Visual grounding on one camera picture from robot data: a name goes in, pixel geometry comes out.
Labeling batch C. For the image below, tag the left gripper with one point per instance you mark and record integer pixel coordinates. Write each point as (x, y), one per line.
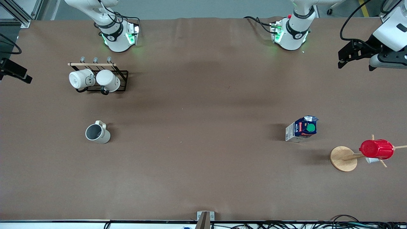
(371, 45)

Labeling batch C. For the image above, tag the blue and white milk carton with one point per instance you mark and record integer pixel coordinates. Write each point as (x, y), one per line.
(300, 128)

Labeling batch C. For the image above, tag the cream mug with grey inside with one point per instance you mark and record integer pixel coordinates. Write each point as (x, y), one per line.
(101, 135)

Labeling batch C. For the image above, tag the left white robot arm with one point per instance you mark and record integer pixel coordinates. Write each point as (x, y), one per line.
(294, 30)

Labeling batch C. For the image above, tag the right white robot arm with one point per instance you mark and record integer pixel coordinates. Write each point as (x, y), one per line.
(117, 38)

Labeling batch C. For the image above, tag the red plastic cup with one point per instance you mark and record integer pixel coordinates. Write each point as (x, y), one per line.
(376, 149)

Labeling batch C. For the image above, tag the small white cup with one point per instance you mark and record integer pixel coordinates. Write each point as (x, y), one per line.
(371, 160)

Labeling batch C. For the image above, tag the white mug with two dots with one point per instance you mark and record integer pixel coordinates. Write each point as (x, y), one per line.
(79, 79)

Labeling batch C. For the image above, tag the wooden mug tree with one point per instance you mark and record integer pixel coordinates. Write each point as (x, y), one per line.
(341, 159)

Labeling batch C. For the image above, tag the aluminium frame profile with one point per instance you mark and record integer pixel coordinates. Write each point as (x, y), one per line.
(22, 19)

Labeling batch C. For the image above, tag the white edge rail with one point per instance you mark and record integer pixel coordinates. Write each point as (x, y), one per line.
(47, 225)

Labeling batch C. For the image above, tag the grey metal camera bracket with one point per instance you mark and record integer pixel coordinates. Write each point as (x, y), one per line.
(203, 221)

